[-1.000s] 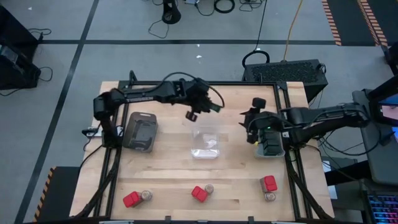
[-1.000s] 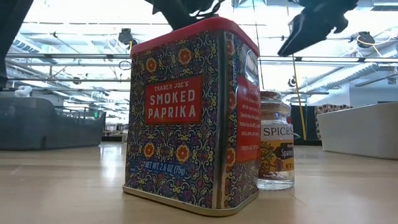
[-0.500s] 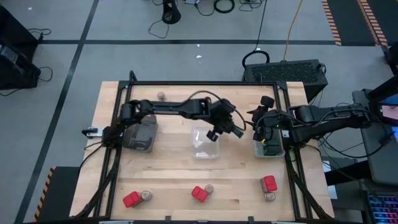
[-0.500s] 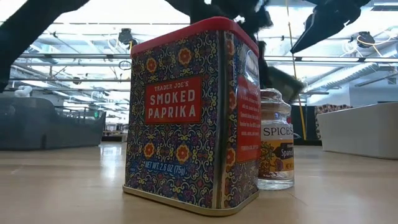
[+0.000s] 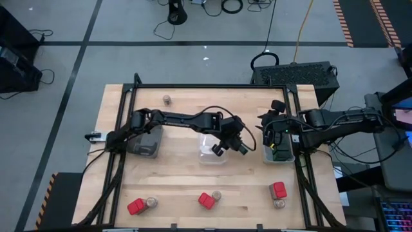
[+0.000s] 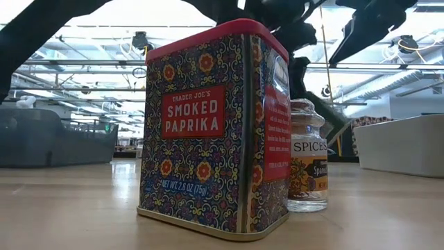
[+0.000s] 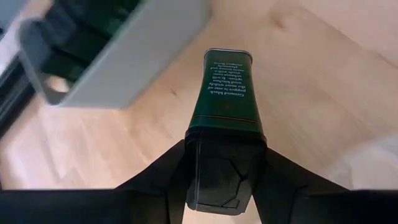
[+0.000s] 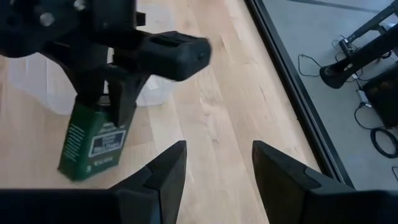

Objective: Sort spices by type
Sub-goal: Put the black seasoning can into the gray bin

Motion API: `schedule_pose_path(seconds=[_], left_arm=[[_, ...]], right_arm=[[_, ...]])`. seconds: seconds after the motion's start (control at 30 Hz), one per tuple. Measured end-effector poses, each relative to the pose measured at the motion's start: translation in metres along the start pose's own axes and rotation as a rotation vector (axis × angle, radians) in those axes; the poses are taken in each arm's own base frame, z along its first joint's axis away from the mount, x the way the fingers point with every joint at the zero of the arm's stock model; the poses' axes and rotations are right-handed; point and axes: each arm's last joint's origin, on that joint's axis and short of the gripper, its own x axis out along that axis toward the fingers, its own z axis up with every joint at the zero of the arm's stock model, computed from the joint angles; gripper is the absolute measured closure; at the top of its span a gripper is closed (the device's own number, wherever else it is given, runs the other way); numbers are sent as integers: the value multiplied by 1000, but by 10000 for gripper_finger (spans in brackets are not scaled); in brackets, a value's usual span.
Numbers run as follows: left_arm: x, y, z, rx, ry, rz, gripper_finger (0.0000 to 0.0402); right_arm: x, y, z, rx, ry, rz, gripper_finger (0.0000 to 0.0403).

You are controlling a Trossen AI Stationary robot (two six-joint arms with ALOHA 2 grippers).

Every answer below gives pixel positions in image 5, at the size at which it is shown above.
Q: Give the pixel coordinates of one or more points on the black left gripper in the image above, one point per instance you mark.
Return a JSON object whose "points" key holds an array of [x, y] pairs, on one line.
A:
{"points": [[230, 129]]}

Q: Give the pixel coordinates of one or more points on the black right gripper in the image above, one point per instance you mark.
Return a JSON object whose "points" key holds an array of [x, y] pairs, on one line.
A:
{"points": [[280, 122]]}

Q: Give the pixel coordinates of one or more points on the cork-topped glass spice jar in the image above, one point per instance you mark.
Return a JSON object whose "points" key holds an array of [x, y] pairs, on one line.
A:
{"points": [[166, 99], [279, 203], [151, 202], [216, 195]]}

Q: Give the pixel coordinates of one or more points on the red-lidded smoked paprika tin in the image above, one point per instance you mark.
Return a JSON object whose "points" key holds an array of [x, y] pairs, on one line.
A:
{"points": [[206, 200], [137, 206], [278, 190]]}

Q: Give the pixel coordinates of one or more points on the silver arm base clamp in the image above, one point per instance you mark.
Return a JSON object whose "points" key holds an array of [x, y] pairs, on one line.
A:
{"points": [[96, 137]]}

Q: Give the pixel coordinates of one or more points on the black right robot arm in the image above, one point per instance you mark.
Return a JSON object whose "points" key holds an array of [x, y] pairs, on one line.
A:
{"points": [[341, 120]]}

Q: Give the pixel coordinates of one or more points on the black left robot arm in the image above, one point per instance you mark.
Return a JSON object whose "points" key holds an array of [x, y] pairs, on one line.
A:
{"points": [[180, 120]]}

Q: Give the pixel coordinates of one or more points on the clear plastic bin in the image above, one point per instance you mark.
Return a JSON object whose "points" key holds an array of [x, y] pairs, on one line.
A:
{"points": [[212, 159]]}

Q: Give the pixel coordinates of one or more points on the white plastic bin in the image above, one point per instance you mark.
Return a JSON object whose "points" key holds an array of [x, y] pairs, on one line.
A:
{"points": [[264, 154]]}

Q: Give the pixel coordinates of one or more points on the black perforated computer tower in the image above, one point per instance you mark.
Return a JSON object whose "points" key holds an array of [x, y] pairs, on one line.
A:
{"points": [[294, 77]]}

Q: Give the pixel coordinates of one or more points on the dark grey plastic bin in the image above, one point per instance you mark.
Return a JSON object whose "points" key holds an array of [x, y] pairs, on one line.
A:
{"points": [[146, 146]]}

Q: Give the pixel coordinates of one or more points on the grey desk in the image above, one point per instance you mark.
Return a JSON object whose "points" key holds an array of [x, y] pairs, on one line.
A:
{"points": [[396, 161]]}

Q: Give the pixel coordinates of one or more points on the computer monitor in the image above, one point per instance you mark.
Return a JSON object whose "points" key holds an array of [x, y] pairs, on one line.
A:
{"points": [[399, 112]]}

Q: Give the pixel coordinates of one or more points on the black pole stand base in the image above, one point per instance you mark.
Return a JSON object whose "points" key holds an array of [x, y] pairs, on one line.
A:
{"points": [[177, 13]]}

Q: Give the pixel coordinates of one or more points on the hazard-striped black floor mat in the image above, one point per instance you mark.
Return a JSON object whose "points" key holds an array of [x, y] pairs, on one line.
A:
{"points": [[61, 199], [363, 19]]}

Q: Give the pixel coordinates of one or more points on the black keyboard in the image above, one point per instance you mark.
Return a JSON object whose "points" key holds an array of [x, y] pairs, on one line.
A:
{"points": [[397, 216]]}

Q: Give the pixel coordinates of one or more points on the black equipment case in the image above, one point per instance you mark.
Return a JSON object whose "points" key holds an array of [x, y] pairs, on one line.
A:
{"points": [[16, 64]]}

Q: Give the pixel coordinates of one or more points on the black aluminium table frame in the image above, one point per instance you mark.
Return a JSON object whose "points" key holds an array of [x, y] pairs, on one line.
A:
{"points": [[209, 86]]}

